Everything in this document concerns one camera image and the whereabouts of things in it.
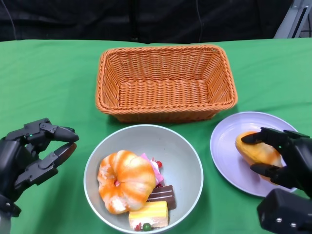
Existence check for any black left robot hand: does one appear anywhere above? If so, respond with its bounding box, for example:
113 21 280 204
0 118 80 202

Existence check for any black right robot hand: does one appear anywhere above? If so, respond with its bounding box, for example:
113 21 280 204
240 127 312 195

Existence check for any oval orange bread roll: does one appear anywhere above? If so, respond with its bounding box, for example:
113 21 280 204
235 131 283 186

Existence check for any grey round bowl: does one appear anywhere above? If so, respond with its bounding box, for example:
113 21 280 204
83 124 204 234

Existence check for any round ring-shaped orange bread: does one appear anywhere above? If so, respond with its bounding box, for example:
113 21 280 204
97 150 156 215

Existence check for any chocolate cake slice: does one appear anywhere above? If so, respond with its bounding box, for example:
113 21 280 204
146 185 177 210

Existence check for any pink cake slice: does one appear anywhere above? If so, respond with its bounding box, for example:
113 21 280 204
140 153 164 188

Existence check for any yellow layered cake slice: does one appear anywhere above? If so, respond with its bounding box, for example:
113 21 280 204
128 201 169 231

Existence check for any lavender round plate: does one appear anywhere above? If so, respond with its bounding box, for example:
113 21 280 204
210 111 305 197

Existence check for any orange wicker basket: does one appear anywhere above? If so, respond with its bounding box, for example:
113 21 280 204
95 44 238 123

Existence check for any green tablecloth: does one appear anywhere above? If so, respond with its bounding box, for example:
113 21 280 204
0 38 312 234

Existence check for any black backdrop curtain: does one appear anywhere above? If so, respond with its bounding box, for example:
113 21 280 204
0 0 292 45

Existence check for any grey aluminium frame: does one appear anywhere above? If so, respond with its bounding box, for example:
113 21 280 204
273 0 312 39

